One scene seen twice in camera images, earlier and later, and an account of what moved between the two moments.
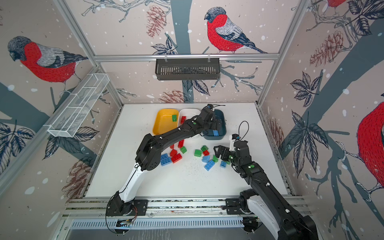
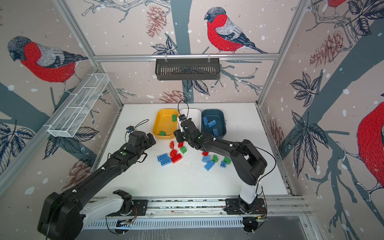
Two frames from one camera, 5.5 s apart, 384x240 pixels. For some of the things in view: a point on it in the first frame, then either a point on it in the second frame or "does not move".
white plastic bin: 188,112 does not move
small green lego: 183,150 does not move
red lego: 176,158 does not move
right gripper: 227,151 → 180,134
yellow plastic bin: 163,122 does not move
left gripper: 219,125 → 149,143
